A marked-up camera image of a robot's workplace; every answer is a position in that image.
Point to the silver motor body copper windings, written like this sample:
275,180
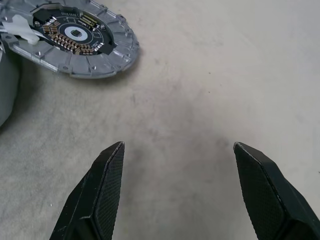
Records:
7,82

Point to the grey motor cover circuit board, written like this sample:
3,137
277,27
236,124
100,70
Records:
75,65

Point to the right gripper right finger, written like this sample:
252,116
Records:
270,200

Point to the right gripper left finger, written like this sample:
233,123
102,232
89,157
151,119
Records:
95,200

